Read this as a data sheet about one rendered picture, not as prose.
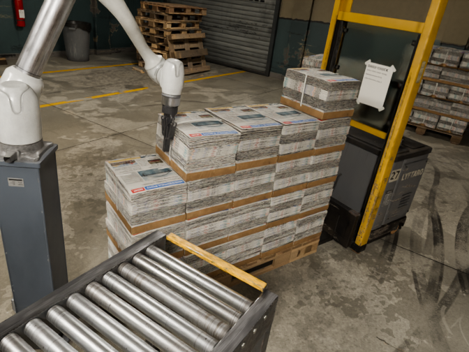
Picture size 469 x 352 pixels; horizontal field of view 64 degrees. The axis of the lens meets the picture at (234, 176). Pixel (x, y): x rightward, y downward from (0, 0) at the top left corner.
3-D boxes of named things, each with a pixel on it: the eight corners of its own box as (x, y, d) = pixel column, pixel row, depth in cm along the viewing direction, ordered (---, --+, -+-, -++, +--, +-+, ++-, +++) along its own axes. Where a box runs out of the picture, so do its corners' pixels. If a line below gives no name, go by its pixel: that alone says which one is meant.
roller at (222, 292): (146, 257, 142) (154, 246, 143) (251, 320, 120) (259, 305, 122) (140, 253, 137) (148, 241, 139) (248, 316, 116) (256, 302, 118)
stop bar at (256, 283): (171, 235, 145) (172, 231, 145) (268, 288, 126) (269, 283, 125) (165, 239, 143) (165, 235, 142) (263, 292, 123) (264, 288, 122)
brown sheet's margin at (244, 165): (199, 144, 223) (199, 138, 221) (238, 140, 239) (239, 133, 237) (235, 171, 196) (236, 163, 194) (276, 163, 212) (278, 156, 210)
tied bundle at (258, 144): (199, 146, 224) (202, 108, 213) (239, 140, 240) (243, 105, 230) (234, 172, 197) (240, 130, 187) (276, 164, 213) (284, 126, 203)
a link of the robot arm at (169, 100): (175, 91, 182) (174, 103, 184) (158, 90, 176) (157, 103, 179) (184, 96, 175) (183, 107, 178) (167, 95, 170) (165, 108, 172)
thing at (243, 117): (204, 109, 213) (204, 107, 213) (243, 106, 229) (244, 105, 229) (241, 130, 187) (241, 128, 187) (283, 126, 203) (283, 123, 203)
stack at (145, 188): (107, 283, 228) (102, 159, 191) (256, 235, 293) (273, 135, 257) (131, 328, 200) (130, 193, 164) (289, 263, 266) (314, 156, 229)
